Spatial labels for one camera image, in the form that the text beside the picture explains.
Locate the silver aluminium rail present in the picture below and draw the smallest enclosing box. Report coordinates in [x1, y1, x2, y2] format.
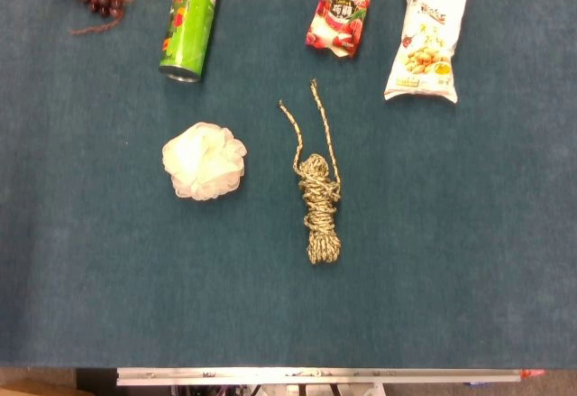
[115, 367, 546, 387]

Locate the green chips can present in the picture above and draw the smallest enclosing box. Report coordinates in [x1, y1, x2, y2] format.
[158, 0, 224, 84]

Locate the white peanut snack bag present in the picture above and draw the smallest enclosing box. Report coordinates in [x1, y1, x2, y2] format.
[383, 0, 473, 105]

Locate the red fruit jelly pouch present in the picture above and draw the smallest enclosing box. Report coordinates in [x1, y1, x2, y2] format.
[305, 0, 371, 59]

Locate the white mesh bath sponge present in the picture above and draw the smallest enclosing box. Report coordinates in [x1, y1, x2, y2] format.
[161, 121, 249, 202]

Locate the blue-green table cloth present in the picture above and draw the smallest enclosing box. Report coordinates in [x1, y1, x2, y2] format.
[0, 0, 577, 369]

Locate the tan braided rope bundle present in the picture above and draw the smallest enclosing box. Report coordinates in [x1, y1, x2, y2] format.
[278, 78, 343, 266]

